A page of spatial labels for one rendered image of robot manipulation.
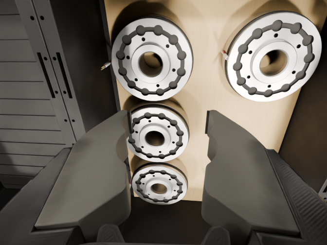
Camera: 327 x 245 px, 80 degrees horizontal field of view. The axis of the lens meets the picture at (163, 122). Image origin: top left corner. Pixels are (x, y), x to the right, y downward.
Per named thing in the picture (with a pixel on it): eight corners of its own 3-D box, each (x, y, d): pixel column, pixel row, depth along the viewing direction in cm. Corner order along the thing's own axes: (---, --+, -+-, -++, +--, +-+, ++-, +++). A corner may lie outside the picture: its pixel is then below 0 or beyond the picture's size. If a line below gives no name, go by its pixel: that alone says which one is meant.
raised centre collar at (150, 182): (144, 176, 35) (143, 179, 34) (172, 177, 34) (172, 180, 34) (147, 195, 37) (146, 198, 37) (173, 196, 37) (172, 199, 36)
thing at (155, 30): (106, 17, 23) (104, 18, 22) (194, 16, 22) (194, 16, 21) (118, 98, 28) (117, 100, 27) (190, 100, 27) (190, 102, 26)
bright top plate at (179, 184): (128, 163, 34) (127, 166, 34) (187, 164, 33) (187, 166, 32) (136, 201, 39) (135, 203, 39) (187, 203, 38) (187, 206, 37)
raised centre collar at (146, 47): (129, 42, 23) (128, 43, 23) (171, 42, 23) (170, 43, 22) (133, 82, 26) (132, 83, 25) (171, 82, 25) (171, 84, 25)
